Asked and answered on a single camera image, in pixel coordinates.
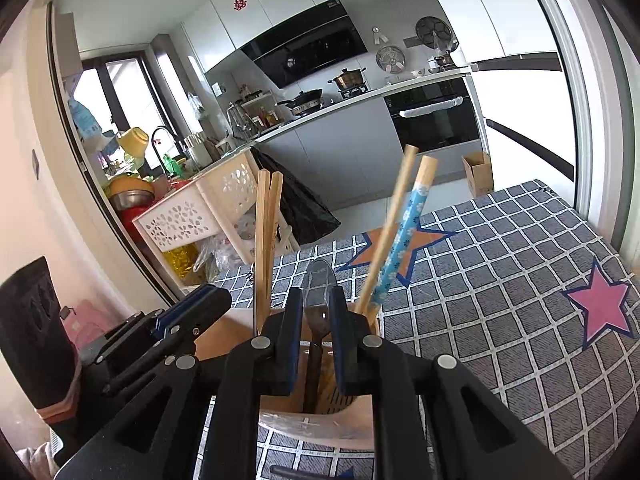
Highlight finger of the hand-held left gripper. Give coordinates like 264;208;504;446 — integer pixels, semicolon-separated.
101;326;202;397
154;284;233;339

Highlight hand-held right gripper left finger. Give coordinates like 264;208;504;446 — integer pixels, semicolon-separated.
55;285;306;480

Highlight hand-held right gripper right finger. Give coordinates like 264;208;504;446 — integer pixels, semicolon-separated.
327;285;576;480

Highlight beige plastic utensil holder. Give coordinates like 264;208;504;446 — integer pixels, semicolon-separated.
195;305;382;451

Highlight blue patterned wooden chopstick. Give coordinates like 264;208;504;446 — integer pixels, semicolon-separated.
369;156;439;318

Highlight person's left forearm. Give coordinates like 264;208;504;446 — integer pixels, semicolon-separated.
0;256;83;426

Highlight pink plastic folding stool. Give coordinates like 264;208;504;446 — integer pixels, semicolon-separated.
62;300;108;351

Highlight clear plastic bags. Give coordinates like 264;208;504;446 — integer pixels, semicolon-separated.
192;215;258;283

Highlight beige plastic storage cart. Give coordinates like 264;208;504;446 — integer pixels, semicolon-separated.
132;150;301;306

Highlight red container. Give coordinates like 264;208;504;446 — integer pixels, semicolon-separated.
120;205;151;241

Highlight metal bowl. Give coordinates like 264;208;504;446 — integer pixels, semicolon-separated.
107;175;156;211

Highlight black garbage bag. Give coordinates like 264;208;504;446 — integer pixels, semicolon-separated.
250;147;341;248

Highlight metal canister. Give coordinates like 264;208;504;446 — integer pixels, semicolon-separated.
182;132;213;168

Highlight grey checked star tablecloth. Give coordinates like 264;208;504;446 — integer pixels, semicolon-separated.
207;179;640;480

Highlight yellow plastic bowl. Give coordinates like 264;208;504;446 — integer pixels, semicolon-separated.
116;127;151;158

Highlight kitchen faucet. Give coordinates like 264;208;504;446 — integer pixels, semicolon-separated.
151;126;176;171

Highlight glass kettle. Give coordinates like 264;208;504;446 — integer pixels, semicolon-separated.
227;102;251;138

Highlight spice rack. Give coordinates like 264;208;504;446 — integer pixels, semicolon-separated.
240;89;286;128

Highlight blue hanging bag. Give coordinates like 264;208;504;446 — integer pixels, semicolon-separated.
67;97;103;138

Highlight cardboard box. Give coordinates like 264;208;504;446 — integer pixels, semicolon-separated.
461;151;496;197

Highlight black wok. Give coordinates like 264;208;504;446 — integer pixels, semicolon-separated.
276;89;324;111

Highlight black built-in oven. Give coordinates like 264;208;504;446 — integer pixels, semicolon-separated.
384;77;482;153

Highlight copper pot with lid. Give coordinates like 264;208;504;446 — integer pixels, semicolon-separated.
328;67;367;90

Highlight black range hood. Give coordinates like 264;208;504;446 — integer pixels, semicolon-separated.
240;0;368;88

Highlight white refrigerator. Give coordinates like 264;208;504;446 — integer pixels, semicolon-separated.
415;0;576;181

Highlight round black rack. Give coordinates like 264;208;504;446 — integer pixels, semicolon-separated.
415;16;458;51

